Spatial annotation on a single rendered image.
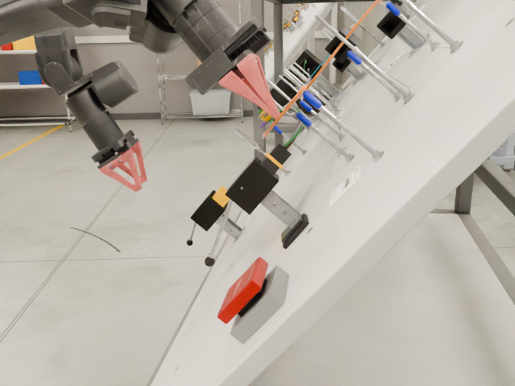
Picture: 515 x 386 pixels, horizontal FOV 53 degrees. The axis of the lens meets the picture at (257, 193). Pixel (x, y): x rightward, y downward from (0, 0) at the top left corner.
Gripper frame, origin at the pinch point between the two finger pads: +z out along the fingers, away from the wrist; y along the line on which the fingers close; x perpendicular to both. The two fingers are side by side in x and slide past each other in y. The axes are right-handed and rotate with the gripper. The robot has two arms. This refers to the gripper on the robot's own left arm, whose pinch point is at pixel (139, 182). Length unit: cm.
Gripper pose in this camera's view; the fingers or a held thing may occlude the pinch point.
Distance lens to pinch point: 103.1
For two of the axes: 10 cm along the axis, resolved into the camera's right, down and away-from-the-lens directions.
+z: 5.1, 8.2, 2.7
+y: -0.2, -3.0, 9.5
